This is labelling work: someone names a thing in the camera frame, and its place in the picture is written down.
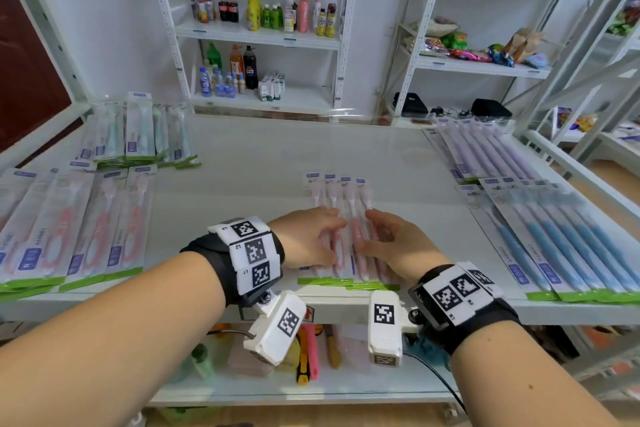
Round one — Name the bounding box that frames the small black box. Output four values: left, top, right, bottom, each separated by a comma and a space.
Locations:
471, 99, 513, 118

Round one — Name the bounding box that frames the person's right forearm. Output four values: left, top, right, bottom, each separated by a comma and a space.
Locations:
449, 320, 626, 427

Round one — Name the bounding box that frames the black pouch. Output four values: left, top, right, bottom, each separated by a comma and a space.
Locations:
392, 92, 430, 115

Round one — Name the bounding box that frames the small green bottle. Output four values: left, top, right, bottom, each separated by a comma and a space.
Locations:
192, 344, 216, 380

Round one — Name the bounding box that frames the black right wrist strap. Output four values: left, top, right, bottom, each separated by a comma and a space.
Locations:
407, 261, 522, 355

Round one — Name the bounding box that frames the cluster of water and soda bottles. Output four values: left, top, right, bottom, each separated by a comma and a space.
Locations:
198, 41, 259, 98

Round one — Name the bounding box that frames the stack of pink cloths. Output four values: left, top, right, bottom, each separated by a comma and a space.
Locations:
227, 336, 273, 378

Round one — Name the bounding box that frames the black left wrist strap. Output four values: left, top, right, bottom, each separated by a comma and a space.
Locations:
179, 215, 286, 308

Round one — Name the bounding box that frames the white drinks shelving unit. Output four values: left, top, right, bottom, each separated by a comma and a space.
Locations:
143, 0, 362, 115

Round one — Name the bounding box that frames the pile of snack packets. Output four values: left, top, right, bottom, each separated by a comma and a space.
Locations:
422, 16, 549, 68

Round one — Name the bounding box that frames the yellow plastic bottle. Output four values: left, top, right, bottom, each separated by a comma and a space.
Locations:
277, 336, 301, 375

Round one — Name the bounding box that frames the wooden handled brush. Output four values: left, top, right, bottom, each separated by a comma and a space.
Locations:
323, 324, 343, 370

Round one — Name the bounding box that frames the line of blue toothbrush packets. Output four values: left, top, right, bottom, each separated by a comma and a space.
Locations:
453, 176, 640, 304

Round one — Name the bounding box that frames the red-brown wooden door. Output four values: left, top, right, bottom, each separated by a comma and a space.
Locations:
0, 0, 83, 155

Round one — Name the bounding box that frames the pink plastic scraper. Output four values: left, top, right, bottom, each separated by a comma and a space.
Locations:
302, 324, 321, 382

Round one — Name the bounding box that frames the white metal shelf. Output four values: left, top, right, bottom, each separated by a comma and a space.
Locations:
0, 0, 640, 427

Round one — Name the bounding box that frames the row of purple toothbrush packets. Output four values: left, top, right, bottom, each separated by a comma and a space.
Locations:
422, 117, 546, 186

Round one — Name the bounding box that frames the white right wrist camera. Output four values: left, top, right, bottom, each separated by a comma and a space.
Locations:
368, 290, 421, 368

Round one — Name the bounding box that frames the person's left hand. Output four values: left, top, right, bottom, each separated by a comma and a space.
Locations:
267, 206, 349, 272

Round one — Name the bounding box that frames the black right camera cable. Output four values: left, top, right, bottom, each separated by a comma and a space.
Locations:
402, 351, 469, 415

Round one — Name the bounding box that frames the black wrist strap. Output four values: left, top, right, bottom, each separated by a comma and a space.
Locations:
407, 261, 522, 355
179, 215, 286, 308

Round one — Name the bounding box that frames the person's right hand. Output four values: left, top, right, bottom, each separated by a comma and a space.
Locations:
355, 209, 451, 288

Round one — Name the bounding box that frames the white snack shelving unit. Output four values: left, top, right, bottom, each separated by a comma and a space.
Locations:
392, 0, 601, 127

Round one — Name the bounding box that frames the row of pink toothbrush packets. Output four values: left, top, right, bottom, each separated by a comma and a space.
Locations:
0, 163, 159, 302

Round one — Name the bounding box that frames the row of green toothbrush packets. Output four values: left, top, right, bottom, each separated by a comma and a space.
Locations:
75, 90, 202, 171

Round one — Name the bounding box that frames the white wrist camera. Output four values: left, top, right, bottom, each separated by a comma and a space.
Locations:
368, 290, 421, 368
243, 290, 307, 366

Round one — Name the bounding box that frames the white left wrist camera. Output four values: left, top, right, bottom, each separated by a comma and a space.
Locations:
243, 290, 307, 366

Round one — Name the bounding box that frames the green bag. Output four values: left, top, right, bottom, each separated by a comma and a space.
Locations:
159, 406, 221, 425

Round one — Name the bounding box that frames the white goods rack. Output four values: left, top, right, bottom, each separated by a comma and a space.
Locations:
549, 6, 640, 177

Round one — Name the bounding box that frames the blue mesh bath sponge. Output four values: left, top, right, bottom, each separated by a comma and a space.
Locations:
405, 334, 451, 372

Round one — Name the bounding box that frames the pile of large food bags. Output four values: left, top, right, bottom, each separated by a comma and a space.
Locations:
557, 109, 599, 132

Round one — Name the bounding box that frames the person's left forearm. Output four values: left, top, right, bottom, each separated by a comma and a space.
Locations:
0, 251, 227, 427

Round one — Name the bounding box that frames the cluster of small white cartons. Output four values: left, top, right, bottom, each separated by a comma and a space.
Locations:
257, 72, 286, 102

